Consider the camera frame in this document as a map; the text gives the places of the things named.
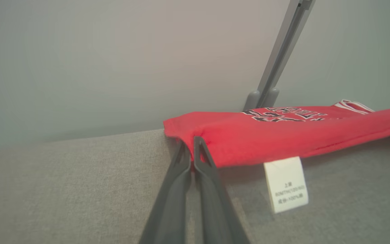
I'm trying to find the grey metal truss post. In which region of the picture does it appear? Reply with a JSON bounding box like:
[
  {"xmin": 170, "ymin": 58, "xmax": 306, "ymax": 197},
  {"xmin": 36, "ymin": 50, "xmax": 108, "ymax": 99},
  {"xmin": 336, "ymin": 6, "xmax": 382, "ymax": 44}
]
[{"xmin": 242, "ymin": 0, "xmax": 316, "ymax": 111}]

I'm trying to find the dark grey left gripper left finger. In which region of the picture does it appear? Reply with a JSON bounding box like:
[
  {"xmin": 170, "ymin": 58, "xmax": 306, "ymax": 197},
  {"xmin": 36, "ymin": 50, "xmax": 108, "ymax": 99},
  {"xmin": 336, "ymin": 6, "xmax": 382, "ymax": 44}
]
[{"xmin": 139, "ymin": 141, "xmax": 192, "ymax": 244}]

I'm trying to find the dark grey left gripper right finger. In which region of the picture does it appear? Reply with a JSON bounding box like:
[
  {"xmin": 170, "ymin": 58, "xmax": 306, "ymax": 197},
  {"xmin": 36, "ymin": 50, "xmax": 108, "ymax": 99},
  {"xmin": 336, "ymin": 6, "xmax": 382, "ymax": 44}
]
[{"xmin": 193, "ymin": 136, "xmax": 251, "ymax": 244}]

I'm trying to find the red jersey with striped trim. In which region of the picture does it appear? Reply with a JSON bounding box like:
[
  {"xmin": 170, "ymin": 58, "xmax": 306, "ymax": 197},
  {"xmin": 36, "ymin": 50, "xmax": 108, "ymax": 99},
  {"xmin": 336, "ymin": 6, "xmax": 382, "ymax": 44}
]
[{"xmin": 163, "ymin": 99, "xmax": 390, "ymax": 214}]

